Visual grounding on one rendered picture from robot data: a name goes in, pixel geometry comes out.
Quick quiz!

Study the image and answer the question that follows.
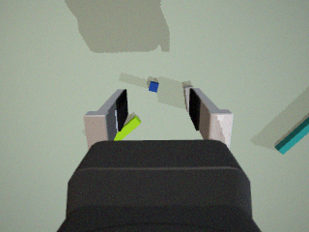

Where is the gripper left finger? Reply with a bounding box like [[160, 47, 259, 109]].
[[83, 89, 128, 151]]

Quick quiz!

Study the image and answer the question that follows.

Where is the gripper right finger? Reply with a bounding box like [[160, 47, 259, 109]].
[[189, 88, 234, 150]]

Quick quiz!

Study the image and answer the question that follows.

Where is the lime green rod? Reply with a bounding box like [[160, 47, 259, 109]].
[[114, 115, 141, 140]]

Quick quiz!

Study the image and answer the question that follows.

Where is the turquoise rod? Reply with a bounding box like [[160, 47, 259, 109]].
[[275, 117, 309, 155]]

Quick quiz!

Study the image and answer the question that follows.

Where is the small blue block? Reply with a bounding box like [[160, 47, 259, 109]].
[[149, 81, 158, 92]]

